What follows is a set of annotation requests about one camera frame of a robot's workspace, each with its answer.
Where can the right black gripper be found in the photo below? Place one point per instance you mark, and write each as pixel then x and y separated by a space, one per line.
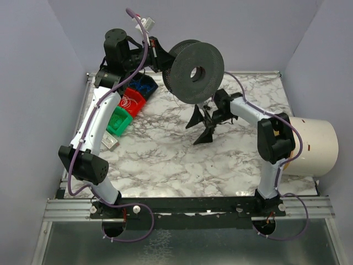
pixel 209 121

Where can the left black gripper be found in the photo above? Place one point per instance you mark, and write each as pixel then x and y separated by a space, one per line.
pixel 156 54

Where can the black cable spool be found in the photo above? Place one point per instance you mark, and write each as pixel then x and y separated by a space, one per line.
pixel 196 73

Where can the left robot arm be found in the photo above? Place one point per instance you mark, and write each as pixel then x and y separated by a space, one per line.
pixel 123 60

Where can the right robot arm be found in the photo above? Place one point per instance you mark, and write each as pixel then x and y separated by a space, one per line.
pixel 275 140

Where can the black storage bin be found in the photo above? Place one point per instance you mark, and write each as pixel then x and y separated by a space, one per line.
pixel 144 85

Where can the red storage bin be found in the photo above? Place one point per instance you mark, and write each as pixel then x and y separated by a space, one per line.
pixel 132 102

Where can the green storage bin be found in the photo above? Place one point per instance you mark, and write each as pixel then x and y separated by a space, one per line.
pixel 119 121

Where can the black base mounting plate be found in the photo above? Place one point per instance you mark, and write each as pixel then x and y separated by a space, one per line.
pixel 188 213

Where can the white cylindrical container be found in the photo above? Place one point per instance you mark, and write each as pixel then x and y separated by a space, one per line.
pixel 320 148

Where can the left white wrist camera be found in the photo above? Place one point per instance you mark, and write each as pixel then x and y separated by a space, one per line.
pixel 148 23

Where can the aluminium table edge rail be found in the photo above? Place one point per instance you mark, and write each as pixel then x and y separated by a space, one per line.
pixel 151 73

